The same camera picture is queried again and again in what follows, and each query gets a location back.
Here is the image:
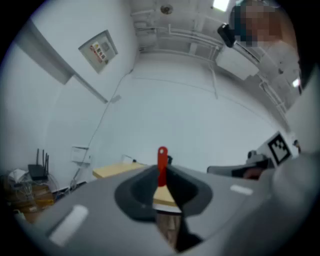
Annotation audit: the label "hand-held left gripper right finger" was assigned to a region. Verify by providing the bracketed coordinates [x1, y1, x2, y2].
[165, 164, 214, 219]

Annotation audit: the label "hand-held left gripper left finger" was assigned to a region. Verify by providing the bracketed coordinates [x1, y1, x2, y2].
[114, 164, 161, 222]

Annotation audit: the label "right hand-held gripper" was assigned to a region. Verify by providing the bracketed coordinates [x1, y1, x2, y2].
[206, 130, 301, 181]

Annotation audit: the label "small red-handled tool item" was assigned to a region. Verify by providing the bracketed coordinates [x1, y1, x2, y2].
[152, 146, 184, 252]

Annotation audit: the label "person's right hand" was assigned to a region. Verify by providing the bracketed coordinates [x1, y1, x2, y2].
[242, 168, 263, 181]

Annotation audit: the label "light wooden table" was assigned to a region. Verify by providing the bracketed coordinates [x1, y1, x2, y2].
[92, 161, 149, 180]

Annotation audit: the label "person's white shirt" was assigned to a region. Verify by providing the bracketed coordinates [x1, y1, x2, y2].
[257, 39, 302, 112]

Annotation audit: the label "white air conditioner unit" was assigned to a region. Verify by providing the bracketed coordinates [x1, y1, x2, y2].
[215, 46, 260, 81]

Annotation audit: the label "black router with antennas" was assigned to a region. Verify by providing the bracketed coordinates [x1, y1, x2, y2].
[27, 148, 50, 181]

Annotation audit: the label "brown cardboard boxes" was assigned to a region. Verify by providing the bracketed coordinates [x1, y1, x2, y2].
[3, 178, 56, 223]

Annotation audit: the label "person's head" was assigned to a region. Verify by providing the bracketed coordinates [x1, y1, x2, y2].
[229, 0, 297, 48]

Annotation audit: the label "white ceiling pipes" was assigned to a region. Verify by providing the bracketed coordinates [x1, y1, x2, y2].
[131, 9, 226, 63]

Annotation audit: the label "ceiling light panel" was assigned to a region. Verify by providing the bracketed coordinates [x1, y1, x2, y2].
[211, 0, 230, 11]

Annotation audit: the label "round ceiling smoke detector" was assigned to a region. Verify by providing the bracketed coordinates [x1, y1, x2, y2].
[159, 4, 174, 15]

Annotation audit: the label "white wall junction box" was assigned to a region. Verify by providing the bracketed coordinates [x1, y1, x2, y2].
[70, 145, 92, 166]

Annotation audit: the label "white wall cable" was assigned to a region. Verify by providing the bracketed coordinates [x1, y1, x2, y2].
[71, 71, 133, 191]

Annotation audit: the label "tangle of white cables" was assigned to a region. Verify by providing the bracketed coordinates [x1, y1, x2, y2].
[7, 168, 61, 201]

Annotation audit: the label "black head-mounted camera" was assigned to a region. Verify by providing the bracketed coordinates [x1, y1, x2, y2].
[216, 23, 237, 49]

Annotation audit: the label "grey wall electrical panel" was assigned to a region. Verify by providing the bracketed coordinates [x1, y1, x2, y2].
[78, 29, 119, 75]

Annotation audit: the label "grey wall cable duct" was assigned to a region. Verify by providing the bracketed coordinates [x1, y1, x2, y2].
[16, 19, 109, 105]

